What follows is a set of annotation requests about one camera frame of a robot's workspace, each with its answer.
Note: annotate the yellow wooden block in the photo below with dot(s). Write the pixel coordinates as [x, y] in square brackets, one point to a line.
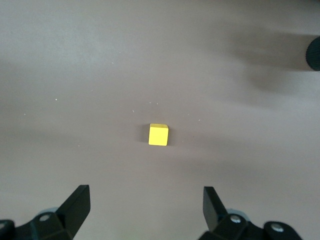
[158, 136]

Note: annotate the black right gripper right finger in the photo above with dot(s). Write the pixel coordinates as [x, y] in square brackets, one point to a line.
[215, 215]

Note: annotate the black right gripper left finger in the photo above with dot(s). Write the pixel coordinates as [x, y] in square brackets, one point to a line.
[75, 212]

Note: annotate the black ribbed cylinder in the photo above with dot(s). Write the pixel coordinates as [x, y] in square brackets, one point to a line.
[314, 55]

